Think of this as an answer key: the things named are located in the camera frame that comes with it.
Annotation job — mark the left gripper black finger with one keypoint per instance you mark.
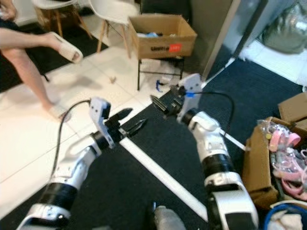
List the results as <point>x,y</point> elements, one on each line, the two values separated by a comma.
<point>122,116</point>
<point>135,128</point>

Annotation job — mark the white plastic bag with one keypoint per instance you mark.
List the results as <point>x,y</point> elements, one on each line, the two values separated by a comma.
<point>288,223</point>

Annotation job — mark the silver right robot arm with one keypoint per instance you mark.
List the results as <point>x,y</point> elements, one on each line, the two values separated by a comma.
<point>211,143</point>

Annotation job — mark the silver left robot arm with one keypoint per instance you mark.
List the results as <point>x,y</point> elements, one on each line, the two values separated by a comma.
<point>76,163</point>

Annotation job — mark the blue rubbish bin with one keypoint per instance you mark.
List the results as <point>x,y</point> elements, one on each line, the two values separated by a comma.
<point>270,216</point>

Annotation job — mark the small blue white item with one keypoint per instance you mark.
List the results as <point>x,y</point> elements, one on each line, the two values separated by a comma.
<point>160,85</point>

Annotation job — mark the thin black metal stand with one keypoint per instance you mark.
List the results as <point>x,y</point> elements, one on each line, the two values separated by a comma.
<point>139,76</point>

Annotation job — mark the cardboard box with red label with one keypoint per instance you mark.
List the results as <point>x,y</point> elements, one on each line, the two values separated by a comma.
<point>165,45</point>

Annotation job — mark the white floor threshold strip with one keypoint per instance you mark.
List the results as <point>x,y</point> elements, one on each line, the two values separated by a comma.
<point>163,177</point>

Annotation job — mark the blue plastic item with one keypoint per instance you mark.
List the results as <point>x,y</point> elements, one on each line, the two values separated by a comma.
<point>148,34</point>

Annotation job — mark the beige slipper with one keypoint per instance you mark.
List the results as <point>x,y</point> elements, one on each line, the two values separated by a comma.
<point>58,112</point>
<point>69,48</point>

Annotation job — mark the grey right robot leg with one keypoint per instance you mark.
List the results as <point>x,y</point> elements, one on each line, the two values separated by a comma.
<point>165,218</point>

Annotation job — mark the white shell chair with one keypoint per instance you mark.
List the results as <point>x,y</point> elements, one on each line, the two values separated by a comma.
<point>53,4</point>
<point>115,9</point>

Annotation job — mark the tall open cardboard box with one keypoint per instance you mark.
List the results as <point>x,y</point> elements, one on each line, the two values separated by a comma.
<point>254,165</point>

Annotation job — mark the person with bare legs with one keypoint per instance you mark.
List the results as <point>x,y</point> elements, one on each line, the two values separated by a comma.
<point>24,62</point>

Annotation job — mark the plain closed cardboard box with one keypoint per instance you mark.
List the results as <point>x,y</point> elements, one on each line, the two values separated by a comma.
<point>295,108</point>

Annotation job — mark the pink toys in clear packaging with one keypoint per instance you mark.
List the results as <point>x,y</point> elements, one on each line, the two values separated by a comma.
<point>288,158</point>

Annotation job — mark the grey green stuffed bag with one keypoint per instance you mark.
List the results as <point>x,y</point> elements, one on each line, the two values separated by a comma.
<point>288,31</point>

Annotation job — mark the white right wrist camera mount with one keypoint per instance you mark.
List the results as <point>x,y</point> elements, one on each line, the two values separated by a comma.
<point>193,84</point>

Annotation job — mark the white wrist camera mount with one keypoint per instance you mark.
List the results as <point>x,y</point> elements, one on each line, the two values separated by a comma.
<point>100,112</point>
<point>193,84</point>

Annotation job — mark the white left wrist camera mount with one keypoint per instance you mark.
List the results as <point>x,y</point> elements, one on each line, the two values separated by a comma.
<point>100,112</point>

